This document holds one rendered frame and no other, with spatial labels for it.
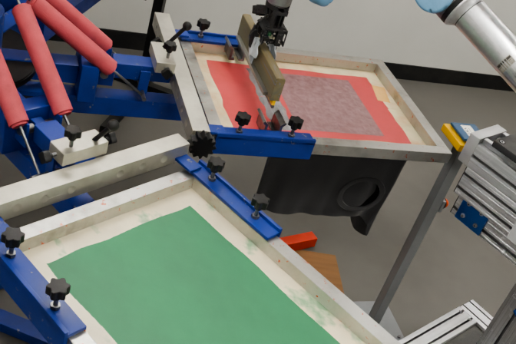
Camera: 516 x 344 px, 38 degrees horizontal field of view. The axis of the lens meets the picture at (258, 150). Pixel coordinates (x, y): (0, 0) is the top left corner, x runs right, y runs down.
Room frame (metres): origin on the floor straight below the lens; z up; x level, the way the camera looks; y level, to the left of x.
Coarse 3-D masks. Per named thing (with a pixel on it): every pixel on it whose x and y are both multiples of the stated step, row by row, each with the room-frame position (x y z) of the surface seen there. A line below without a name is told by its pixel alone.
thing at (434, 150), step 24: (192, 48) 2.20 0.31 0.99; (216, 48) 2.28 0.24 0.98; (288, 48) 2.43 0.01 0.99; (192, 72) 2.04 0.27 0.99; (384, 72) 2.49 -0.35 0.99; (408, 96) 2.36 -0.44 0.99; (216, 120) 1.82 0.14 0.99; (408, 120) 2.25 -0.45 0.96; (336, 144) 1.89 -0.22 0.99; (360, 144) 1.94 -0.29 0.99; (384, 144) 1.98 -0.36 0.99; (408, 144) 2.03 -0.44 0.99; (432, 144) 2.10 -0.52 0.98
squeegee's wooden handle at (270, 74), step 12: (240, 24) 2.24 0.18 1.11; (252, 24) 2.19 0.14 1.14; (240, 36) 2.21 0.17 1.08; (264, 48) 2.04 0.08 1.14; (264, 60) 1.99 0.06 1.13; (264, 72) 1.97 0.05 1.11; (276, 72) 1.92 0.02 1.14; (264, 84) 1.94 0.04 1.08; (276, 84) 1.88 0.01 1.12; (276, 96) 1.89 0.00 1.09
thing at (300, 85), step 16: (208, 64) 2.19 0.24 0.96; (224, 64) 2.23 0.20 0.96; (240, 64) 2.26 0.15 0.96; (224, 80) 2.12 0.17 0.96; (240, 80) 2.16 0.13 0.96; (288, 80) 2.26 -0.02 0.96; (304, 80) 2.30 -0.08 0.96; (320, 80) 2.34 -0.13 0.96; (336, 80) 2.38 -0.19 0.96; (352, 80) 2.42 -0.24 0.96; (368, 80) 2.46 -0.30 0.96; (256, 96) 2.09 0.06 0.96; (288, 96) 2.15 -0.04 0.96; (304, 96) 2.19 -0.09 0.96; (320, 96) 2.22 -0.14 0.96; (336, 96) 2.26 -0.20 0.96; (352, 96) 2.30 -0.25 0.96; (368, 96) 2.33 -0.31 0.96
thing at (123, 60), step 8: (112, 56) 1.90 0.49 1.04; (120, 56) 1.91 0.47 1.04; (128, 56) 1.92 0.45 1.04; (136, 56) 1.94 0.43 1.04; (120, 64) 1.86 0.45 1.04; (128, 64) 1.88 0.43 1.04; (136, 64) 1.89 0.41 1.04; (144, 64) 1.90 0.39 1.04; (152, 64) 1.92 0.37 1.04; (120, 72) 1.87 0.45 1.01; (128, 72) 1.88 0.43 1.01; (136, 72) 1.89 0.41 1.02; (152, 72) 1.91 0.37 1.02; (152, 80) 1.91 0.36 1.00; (160, 80) 1.92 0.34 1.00; (168, 80) 1.93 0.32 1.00
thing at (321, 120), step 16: (224, 96) 2.02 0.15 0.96; (240, 96) 2.05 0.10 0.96; (256, 112) 1.99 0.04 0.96; (288, 112) 2.05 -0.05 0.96; (304, 112) 2.08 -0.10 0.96; (320, 112) 2.12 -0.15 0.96; (336, 112) 2.15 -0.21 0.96; (352, 112) 2.19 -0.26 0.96; (368, 112) 2.22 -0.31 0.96; (384, 112) 2.26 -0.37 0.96; (256, 128) 1.90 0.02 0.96; (304, 128) 1.99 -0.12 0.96; (320, 128) 2.02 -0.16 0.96; (336, 128) 2.05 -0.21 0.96; (352, 128) 2.08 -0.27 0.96; (368, 128) 2.11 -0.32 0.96; (384, 128) 2.15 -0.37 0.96; (400, 128) 2.18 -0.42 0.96
